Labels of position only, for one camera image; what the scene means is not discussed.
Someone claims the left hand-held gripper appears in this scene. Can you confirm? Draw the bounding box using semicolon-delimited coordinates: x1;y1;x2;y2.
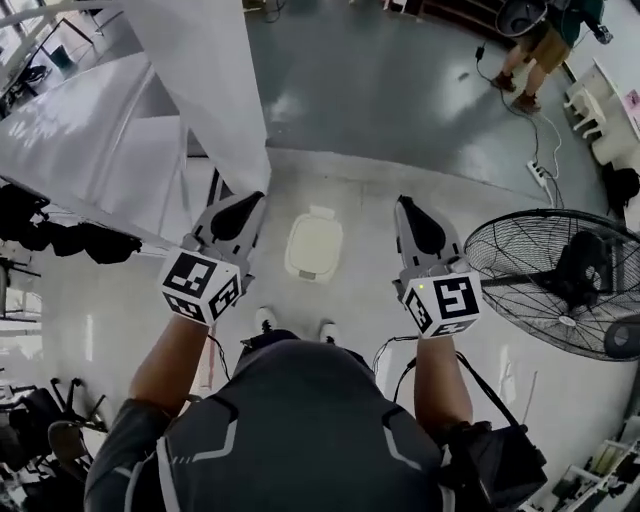
159;190;267;327

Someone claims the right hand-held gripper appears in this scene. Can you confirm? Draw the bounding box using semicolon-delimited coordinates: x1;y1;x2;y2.
392;194;484;341

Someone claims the white trash bin with lid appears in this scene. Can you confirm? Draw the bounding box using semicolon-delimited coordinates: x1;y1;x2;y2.
283;203;346;283

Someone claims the person's left forearm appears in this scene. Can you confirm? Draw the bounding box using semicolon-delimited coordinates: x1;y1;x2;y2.
128;314;212;417

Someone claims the person's right forearm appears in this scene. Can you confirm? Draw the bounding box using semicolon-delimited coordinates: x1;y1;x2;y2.
412;333;474;437

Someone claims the person's left white shoe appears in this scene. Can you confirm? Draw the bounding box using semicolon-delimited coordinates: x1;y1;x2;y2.
255;305;278;335

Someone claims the white power strip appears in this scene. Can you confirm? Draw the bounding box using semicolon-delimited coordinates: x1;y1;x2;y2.
525;159;552;190

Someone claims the white partition panel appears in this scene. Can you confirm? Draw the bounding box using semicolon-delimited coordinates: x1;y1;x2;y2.
0;0;274;241

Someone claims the black floor fan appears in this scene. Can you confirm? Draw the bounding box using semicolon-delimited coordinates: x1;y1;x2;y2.
463;208;640;363

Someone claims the pile of black bags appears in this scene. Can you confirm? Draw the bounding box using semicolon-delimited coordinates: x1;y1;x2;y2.
0;183;144;266

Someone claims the white plastic chair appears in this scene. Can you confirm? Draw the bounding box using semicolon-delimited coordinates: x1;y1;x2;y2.
563;78;609;142

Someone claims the black backpack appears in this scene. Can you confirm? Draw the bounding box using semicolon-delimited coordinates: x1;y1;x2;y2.
601;163;640;217

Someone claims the white table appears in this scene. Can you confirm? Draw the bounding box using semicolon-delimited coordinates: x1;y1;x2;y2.
590;56;640;167

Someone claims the person's dark grey shirt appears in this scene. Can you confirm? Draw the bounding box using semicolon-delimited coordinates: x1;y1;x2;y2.
83;339;454;512

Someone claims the black waist bag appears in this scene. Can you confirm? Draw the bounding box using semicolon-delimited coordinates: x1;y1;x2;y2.
438;421;549;512

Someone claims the black office chair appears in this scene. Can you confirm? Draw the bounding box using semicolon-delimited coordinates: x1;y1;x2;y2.
0;376;109;484

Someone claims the white equipment rack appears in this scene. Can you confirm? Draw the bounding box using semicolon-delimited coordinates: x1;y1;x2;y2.
548;413;640;512

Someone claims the black floor cable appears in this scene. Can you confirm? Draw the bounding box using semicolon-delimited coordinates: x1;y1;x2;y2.
475;58;566;211

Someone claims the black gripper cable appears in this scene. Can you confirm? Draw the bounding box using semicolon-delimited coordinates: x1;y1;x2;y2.
205;332;232;384
371;335;420;401

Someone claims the white floor cable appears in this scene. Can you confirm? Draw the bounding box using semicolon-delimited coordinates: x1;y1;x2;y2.
534;110;564;201

